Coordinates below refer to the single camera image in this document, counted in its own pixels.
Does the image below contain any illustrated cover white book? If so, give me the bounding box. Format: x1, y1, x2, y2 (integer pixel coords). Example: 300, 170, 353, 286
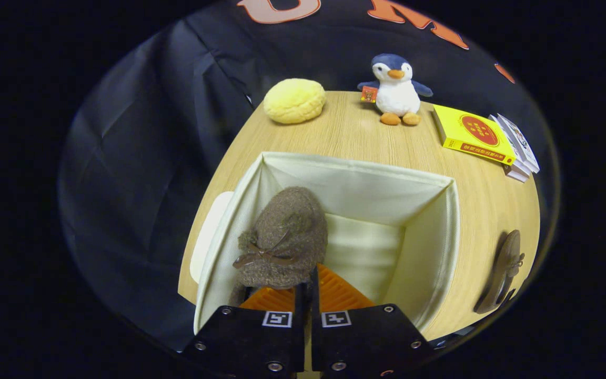
497, 113, 540, 173

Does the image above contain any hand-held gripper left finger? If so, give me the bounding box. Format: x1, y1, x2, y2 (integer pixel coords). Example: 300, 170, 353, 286
181, 283, 306, 375

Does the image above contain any yellow book red circle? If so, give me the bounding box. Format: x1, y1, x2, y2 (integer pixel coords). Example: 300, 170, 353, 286
432, 104, 517, 166

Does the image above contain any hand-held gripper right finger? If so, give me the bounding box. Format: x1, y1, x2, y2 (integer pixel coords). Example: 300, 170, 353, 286
309, 263, 436, 375

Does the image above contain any cream fabric storage box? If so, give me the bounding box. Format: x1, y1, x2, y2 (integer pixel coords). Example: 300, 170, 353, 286
190, 152, 461, 335

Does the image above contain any blue white penguin plush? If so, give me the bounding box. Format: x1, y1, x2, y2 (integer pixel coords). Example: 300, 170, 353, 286
357, 53, 434, 126

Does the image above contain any yellow bun plush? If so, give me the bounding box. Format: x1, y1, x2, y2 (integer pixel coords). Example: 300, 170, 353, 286
263, 78, 327, 125

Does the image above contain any brown fuzzy shoe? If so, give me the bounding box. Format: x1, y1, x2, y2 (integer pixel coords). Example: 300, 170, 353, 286
232, 186, 330, 306
474, 230, 526, 315

